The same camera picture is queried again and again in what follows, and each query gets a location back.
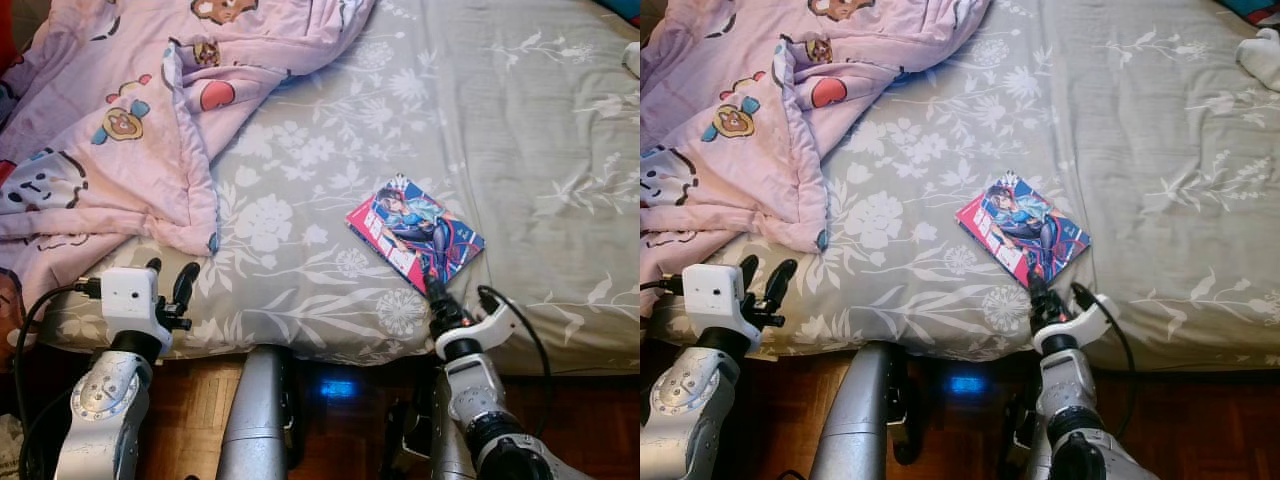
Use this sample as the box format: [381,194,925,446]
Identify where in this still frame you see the red blue comic book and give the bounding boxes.
[345,175,486,294]
[955,170,1093,291]

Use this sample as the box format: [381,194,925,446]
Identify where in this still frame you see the pink cartoon print quilt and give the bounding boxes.
[0,0,379,346]
[640,0,996,291]

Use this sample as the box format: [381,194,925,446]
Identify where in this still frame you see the grey floral bedspread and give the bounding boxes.
[650,0,1280,373]
[40,0,641,376]

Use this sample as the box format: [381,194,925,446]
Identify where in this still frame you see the silver robot right leg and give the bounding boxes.
[1005,370,1061,480]
[385,370,476,480]

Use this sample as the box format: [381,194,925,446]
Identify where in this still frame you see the white crumpled tissue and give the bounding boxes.
[0,415,21,476]

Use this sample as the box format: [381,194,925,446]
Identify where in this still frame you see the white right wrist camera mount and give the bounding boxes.
[435,297,521,363]
[1033,293,1121,356]

